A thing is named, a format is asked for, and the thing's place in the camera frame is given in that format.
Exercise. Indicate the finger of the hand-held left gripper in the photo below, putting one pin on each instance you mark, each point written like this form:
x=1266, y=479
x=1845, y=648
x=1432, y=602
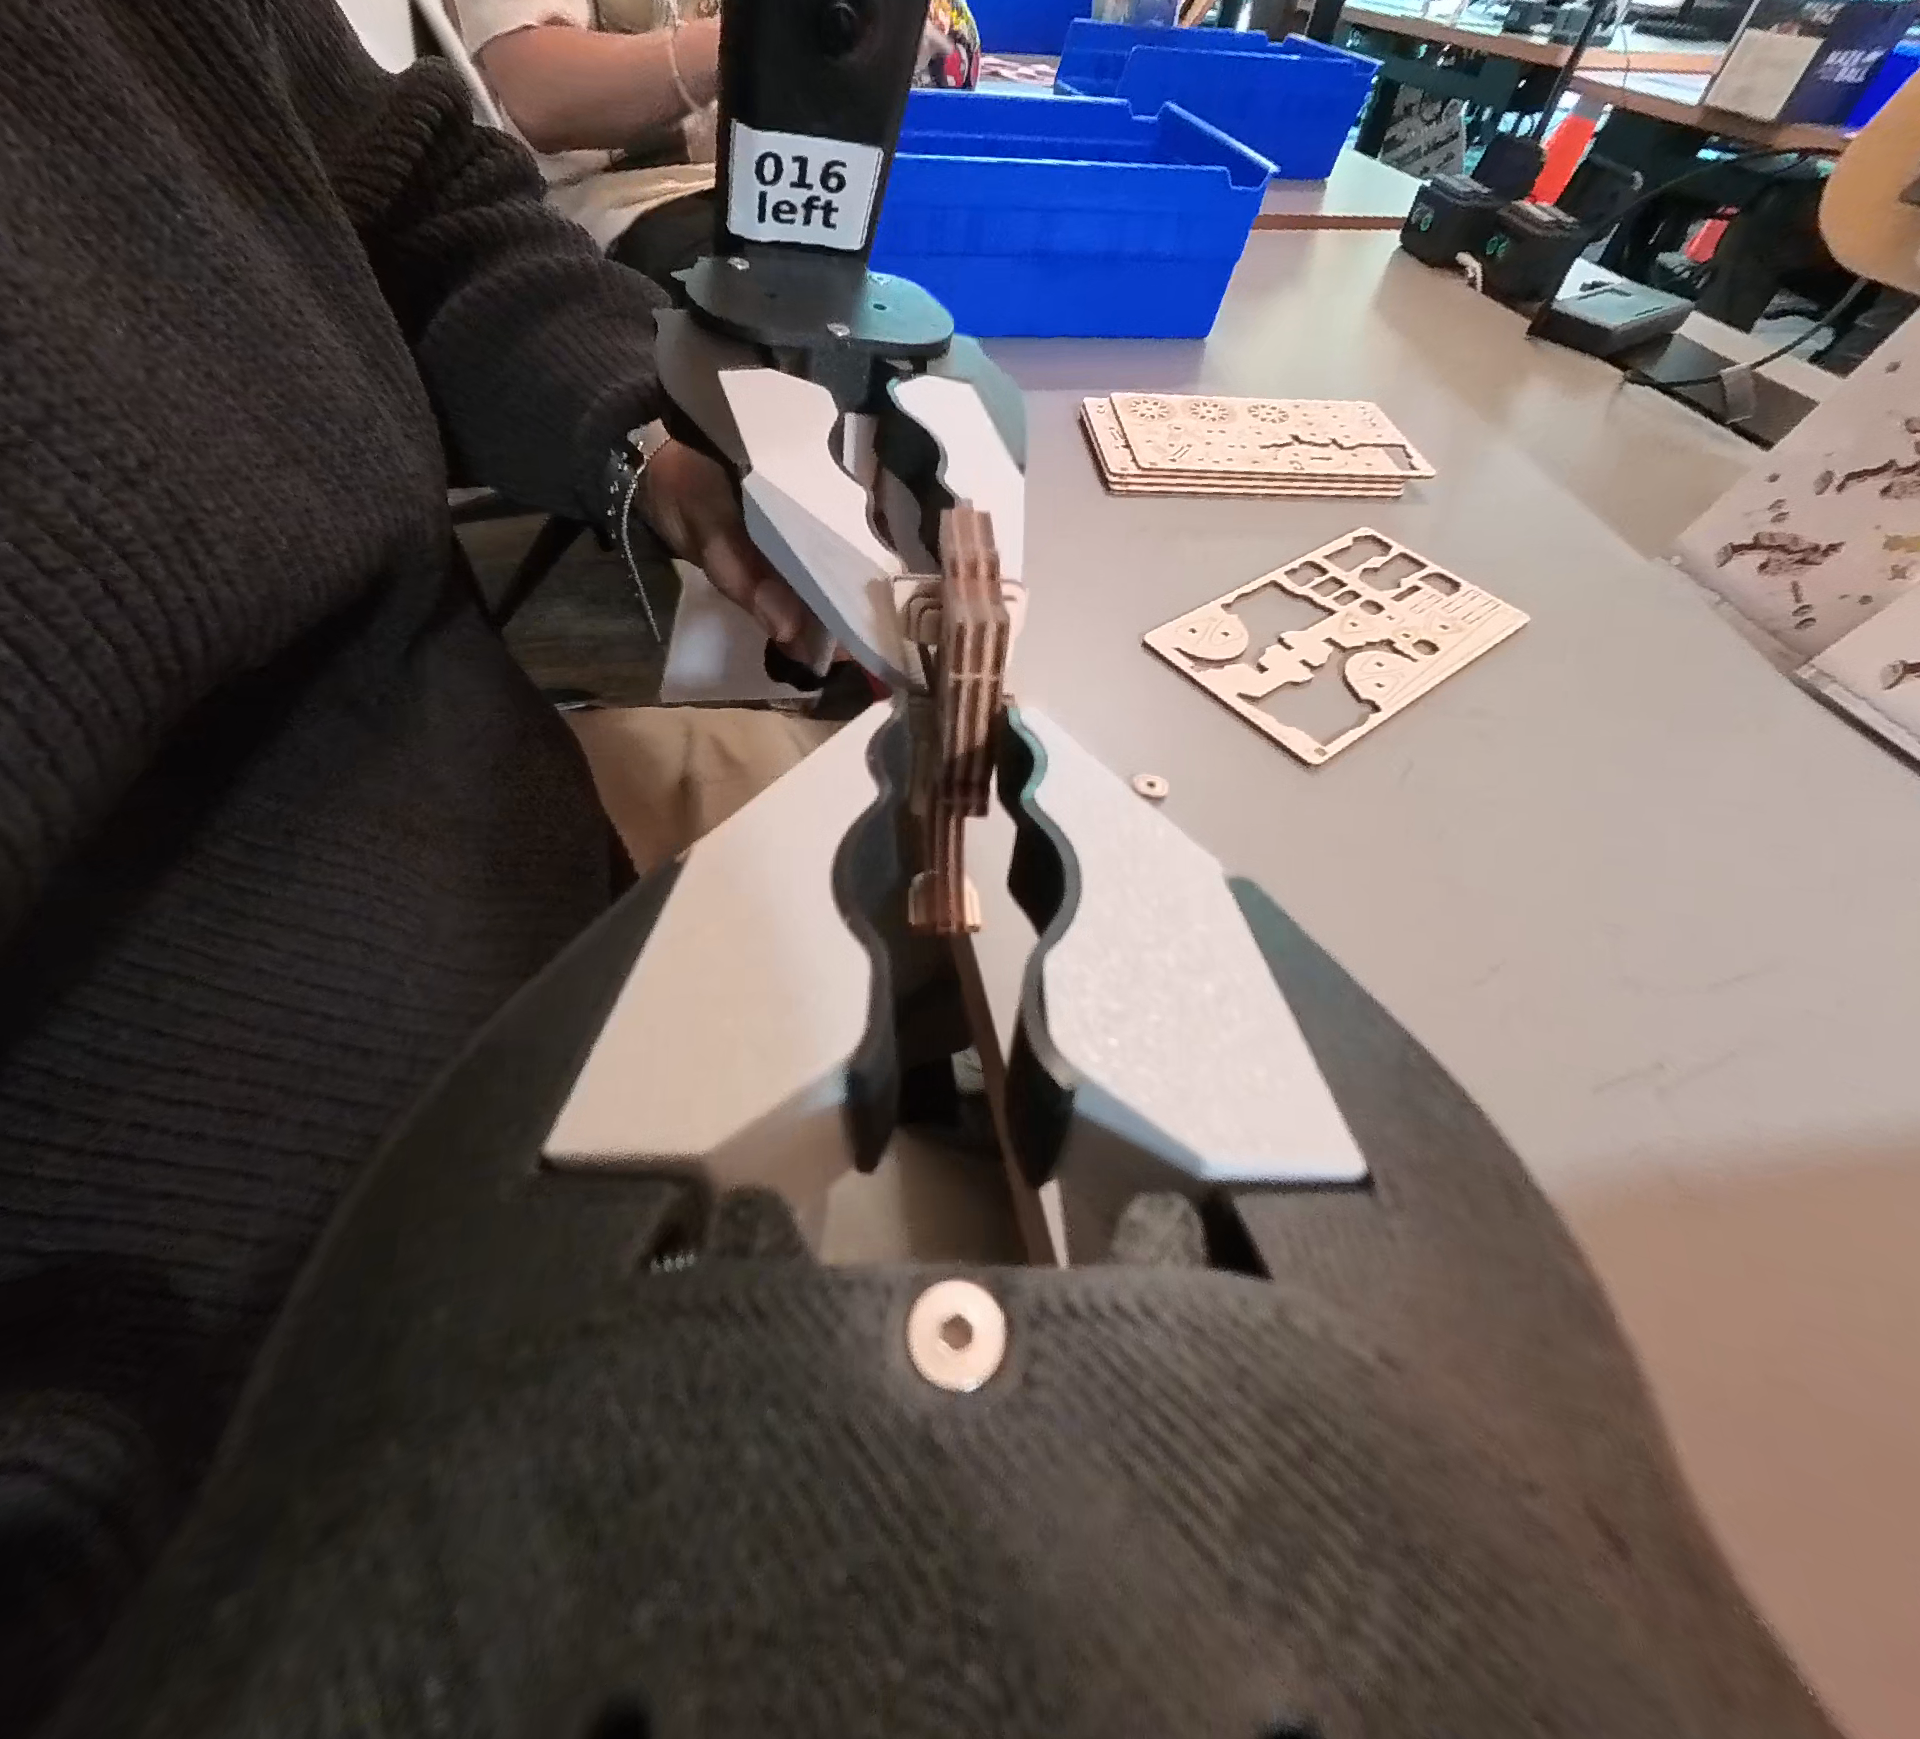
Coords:
x=796, y=497
x=975, y=446

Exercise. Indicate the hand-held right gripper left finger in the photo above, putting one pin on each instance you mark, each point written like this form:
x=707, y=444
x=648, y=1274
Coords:
x=722, y=989

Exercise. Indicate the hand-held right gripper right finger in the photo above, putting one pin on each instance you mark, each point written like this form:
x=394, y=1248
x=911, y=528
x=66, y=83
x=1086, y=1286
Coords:
x=1188, y=1005

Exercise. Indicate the layered wooden puzzle assembly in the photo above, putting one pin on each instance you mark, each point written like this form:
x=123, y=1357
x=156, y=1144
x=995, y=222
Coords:
x=971, y=659

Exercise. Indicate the person's left forearm black sleeve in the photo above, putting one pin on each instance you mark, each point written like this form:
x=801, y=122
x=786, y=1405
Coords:
x=541, y=330

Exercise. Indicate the grey desk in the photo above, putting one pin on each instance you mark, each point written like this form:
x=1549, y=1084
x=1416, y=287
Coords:
x=1500, y=989

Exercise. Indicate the person's left hand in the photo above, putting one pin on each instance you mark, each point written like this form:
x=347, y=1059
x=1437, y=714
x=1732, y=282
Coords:
x=696, y=525

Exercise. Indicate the colourful round object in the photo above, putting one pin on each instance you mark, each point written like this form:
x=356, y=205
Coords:
x=959, y=39

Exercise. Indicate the large blue plastic bin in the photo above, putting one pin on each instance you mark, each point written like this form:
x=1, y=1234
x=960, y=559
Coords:
x=1064, y=254

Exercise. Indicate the stack of wooden puzzle sheets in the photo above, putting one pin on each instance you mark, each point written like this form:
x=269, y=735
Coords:
x=1257, y=446

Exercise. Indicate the punched-out wooden puzzle sheet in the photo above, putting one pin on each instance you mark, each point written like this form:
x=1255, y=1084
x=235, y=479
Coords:
x=1276, y=672

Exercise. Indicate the black battery charger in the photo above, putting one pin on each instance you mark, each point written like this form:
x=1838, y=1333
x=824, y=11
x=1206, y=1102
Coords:
x=1452, y=222
x=1543, y=250

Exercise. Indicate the flat black device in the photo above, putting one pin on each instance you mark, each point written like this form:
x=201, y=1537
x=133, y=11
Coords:
x=1613, y=321

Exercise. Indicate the orange object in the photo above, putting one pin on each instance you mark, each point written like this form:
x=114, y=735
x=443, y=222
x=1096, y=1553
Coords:
x=1567, y=154

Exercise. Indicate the puzzle instruction booklet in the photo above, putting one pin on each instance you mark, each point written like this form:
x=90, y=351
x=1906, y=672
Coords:
x=1817, y=541

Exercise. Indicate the dark blue printed box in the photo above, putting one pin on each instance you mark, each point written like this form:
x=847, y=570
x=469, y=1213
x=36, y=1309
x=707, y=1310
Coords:
x=1817, y=56

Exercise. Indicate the pale wooden round board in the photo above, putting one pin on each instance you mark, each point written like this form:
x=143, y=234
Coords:
x=1882, y=193

